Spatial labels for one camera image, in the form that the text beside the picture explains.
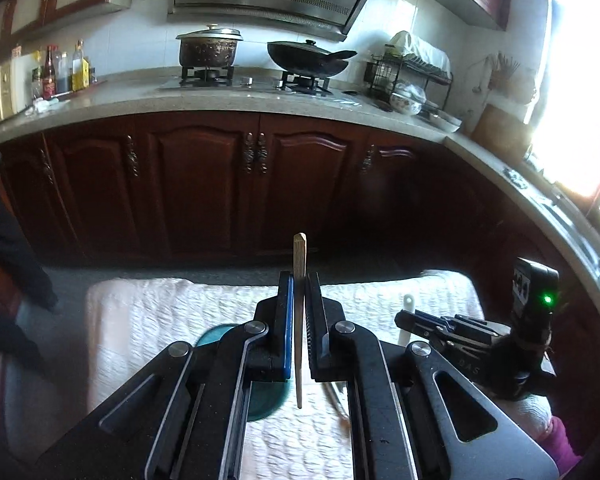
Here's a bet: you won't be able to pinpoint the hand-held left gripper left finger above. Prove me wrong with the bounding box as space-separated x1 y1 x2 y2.
35 270 296 480

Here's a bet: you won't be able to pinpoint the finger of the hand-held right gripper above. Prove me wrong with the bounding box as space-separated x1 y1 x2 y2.
405 329 497 350
395 310 502 334

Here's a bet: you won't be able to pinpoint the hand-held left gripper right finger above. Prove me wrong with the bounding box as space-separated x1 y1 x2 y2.
304 272 561 480

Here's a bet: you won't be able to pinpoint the wooden chopstick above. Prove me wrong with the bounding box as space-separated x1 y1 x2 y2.
293 232 308 409

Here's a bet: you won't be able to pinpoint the floral enamel cup teal rim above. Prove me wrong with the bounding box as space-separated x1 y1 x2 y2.
195 324 293 422

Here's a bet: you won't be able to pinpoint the metal spoon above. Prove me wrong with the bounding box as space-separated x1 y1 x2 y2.
327 382 352 426

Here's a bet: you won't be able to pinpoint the person's right hand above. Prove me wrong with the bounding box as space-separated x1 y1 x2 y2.
500 392 554 436

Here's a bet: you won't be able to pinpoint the white quilted cloth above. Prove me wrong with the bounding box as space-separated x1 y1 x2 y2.
85 270 486 480

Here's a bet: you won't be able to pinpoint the dark wooden lower cabinets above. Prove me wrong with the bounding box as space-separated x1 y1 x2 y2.
0 110 596 281

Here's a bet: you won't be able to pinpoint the wooden cutting board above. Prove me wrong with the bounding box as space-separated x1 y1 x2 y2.
472 102 531 161

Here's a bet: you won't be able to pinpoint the shallow white dish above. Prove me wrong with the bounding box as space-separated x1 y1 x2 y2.
420 107 463 133

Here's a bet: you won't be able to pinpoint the patterned bowl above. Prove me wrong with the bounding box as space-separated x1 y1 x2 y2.
390 82 425 115

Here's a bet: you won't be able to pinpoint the bright window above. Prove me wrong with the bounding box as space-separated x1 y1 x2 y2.
530 0 600 221

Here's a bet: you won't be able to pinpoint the gas stove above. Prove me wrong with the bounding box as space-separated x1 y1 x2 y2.
157 66 336 98

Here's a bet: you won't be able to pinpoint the black dish rack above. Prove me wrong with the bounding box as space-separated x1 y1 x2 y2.
364 42 455 111

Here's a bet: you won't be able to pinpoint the black wok with lid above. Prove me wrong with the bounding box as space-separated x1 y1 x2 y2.
266 39 359 80

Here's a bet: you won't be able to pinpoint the white cloth cover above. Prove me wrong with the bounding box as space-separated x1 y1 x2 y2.
387 30 452 76

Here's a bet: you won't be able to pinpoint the steel pot with lid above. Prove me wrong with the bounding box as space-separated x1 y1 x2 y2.
175 23 244 68

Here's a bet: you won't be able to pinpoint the dark clothing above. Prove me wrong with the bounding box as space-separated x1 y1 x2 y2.
0 120 61 376

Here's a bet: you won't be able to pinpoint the white rag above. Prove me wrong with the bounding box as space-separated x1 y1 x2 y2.
27 97 71 116

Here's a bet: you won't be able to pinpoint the yellow oil bottle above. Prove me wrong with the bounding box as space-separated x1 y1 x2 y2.
71 40 91 92

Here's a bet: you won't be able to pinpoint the dark soy sauce bottle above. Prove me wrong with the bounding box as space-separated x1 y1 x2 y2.
55 50 72 95

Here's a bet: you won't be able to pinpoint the dark red sauce bottle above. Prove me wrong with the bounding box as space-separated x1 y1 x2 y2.
42 46 57 100

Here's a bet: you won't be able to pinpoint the small clear bottle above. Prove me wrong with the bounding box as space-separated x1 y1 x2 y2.
30 52 45 101

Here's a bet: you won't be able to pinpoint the white kitchen appliance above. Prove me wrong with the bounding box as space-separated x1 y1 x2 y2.
0 55 32 127

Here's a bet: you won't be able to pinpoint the wall utensil holder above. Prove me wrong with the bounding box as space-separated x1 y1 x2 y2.
490 52 523 98

